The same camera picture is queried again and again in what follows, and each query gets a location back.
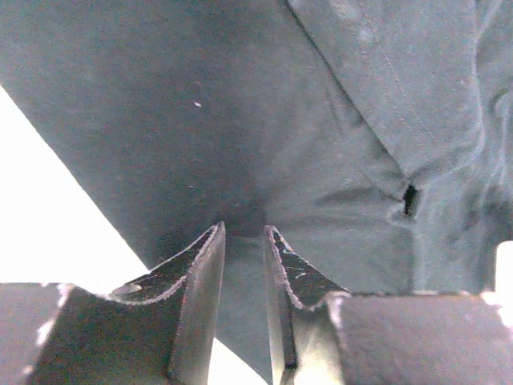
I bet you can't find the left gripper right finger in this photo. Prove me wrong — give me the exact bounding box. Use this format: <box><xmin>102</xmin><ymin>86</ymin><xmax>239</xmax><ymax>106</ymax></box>
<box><xmin>264</xmin><ymin>226</ymin><xmax>512</xmax><ymax>384</ymax></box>

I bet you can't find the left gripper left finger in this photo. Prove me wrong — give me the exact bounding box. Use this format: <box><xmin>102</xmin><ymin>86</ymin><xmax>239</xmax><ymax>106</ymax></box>
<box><xmin>1</xmin><ymin>222</ymin><xmax>225</xmax><ymax>384</ymax></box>

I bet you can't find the black t shirt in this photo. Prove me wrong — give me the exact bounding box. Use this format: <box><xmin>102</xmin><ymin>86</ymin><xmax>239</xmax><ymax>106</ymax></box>
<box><xmin>1</xmin><ymin>1</ymin><xmax>512</xmax><ymax>380</ymax></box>

